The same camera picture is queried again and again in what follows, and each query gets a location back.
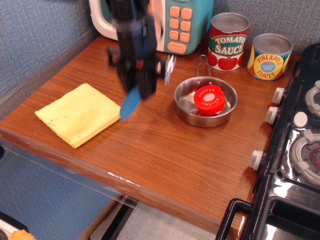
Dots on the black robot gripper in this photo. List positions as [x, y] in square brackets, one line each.
[136, 56]

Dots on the blue handled metal fork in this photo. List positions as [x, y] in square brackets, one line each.
[130, 103]

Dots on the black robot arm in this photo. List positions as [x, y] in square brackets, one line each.
[128, 9]

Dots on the teal toy microwave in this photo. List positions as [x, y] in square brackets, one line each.
[179, 24]

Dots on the small steel pan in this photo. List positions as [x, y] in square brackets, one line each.
[186, 109]

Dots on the yellow folded cloth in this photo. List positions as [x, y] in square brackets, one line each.
[79, 115]

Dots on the red plastic tomato slice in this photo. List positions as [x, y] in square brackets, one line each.
[209, 100]

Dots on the tomato sauce can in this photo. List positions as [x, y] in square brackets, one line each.
[228, 38]

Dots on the pineapple slices can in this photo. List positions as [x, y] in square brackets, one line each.
[269, 56]

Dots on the white stove knob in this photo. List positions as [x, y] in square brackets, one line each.
[271, 115]
[255, 159]
[278, 95]

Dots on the black toy stove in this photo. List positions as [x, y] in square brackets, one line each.
[286, 193]

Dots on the orange object at corner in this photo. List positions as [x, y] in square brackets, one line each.
[21, 235]

